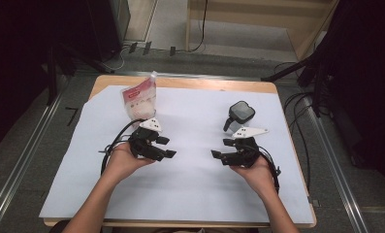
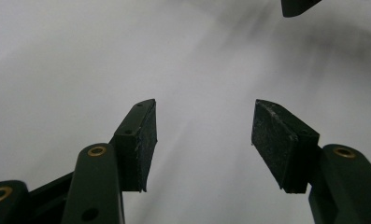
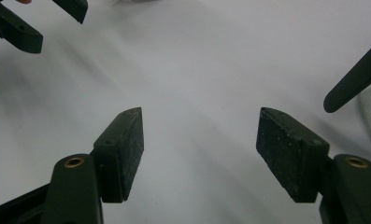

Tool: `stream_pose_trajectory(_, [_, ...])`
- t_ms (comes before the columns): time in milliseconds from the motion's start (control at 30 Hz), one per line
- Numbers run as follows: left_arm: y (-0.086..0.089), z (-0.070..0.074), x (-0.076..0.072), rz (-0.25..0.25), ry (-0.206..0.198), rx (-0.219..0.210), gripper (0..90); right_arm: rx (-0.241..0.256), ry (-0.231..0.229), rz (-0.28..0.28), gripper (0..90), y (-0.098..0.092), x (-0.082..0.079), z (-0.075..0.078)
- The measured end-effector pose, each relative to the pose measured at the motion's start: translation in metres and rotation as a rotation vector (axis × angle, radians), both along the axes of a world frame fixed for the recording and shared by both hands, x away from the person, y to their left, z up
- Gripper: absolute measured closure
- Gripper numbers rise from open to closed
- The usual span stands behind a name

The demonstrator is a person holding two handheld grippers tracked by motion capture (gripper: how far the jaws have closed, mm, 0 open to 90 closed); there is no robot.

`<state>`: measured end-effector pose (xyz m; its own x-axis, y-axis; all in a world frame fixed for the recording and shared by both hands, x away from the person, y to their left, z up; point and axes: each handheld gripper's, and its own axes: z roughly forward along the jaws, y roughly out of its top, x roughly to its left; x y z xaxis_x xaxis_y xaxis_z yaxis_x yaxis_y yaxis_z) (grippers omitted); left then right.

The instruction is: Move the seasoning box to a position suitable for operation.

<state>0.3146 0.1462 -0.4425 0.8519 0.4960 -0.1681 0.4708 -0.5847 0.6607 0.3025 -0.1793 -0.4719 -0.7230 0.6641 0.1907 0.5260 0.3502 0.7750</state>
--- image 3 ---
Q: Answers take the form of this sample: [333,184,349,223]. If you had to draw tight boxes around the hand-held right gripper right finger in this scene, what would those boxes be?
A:
[255,106,331,204]

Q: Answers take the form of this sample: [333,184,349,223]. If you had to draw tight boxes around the white table sheet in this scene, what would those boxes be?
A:
[0,0,371,224]

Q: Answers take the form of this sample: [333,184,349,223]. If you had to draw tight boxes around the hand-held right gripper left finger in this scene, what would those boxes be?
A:
[90,106,145,204]

